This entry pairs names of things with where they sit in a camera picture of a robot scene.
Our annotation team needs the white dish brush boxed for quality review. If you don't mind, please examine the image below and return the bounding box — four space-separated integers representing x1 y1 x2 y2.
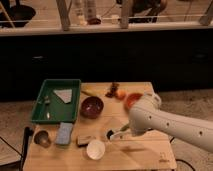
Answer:
106 130 129 140

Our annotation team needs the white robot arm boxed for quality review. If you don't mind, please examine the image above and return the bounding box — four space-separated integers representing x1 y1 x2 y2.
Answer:
129 93 213 153

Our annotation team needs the purple bowl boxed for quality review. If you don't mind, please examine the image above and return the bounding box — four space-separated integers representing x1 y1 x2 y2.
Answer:
80 96 104 119

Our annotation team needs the orange bowl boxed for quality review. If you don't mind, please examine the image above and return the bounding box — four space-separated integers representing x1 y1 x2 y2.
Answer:
124 93 142 110

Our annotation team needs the dark brown toy item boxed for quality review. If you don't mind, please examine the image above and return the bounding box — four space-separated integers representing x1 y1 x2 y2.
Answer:
105 82 119 98

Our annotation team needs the orange fruit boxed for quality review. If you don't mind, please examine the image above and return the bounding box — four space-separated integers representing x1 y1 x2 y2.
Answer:
115 90 126 100

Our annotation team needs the yellow banana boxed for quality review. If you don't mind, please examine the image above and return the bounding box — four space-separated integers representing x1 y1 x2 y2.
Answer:
81 90 97 97

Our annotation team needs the grey triangular cloth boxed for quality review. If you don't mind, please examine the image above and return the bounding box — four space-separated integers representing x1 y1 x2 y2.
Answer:
54 89 72 104

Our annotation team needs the green chili pepper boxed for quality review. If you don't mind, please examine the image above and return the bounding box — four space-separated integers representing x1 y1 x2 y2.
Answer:
120 123 129 132

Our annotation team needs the green tray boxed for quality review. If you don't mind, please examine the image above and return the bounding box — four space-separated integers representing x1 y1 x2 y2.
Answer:
31 79 81 124

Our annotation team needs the metal spoon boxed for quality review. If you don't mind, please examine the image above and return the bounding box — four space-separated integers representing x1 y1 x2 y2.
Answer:
44 96 50 120

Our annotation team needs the blue sponge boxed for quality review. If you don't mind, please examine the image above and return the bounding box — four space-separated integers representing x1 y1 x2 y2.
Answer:
55 122 73 145

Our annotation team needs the metal cup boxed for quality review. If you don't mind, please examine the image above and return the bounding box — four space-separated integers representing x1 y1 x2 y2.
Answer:
34 130 51 148

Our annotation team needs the black clamp stand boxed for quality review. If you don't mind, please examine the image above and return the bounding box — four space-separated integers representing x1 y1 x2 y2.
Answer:
0 127 34 171

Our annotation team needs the black cable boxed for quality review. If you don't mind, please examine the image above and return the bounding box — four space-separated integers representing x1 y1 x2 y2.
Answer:
169 135 213 171

